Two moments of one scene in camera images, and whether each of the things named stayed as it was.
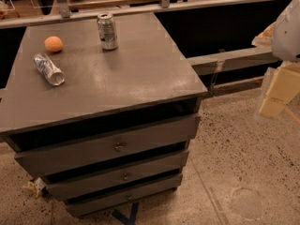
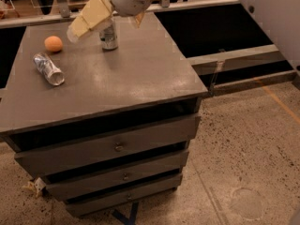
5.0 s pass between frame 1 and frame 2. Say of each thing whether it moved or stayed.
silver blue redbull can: stayed
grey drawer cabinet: stayed
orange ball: stayed
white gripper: moved
